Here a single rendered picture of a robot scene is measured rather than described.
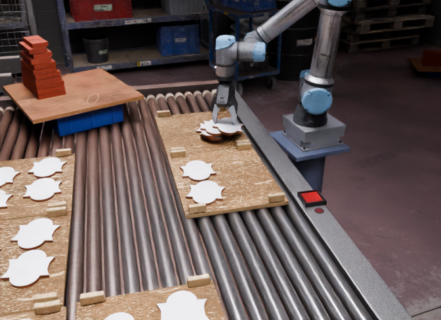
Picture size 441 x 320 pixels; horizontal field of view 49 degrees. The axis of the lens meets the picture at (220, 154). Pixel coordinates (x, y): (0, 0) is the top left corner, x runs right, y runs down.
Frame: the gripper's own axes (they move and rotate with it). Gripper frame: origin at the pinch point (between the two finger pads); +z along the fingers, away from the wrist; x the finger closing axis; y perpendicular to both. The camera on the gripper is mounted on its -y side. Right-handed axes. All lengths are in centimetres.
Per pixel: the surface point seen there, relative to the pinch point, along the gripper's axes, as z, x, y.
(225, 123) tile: 0.6, -0.4, 0.6
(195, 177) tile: 6.1, 6.0, -35.6
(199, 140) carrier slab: 7.1, 10.2, -3.0
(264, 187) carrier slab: 7.1, -18.8, -37.7
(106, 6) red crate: 22, 177, 350
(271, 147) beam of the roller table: 9.2, -20.1, -2.2
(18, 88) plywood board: -3, 100, 19
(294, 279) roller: 10, -29, -80
